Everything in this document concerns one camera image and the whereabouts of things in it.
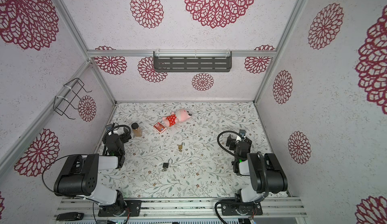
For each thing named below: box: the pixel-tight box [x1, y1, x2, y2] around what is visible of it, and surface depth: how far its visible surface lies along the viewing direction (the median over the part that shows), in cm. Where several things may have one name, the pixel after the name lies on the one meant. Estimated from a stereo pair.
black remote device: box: [56, 211, 85, 221], surface depth 71 cm
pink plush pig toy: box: [162, 108, 192, 127], surface depth 105 cm
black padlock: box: [162, 158, 173, 169], surface depth 89 cm
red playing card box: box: [152, 121, 167, 134], surface depth 105 cm
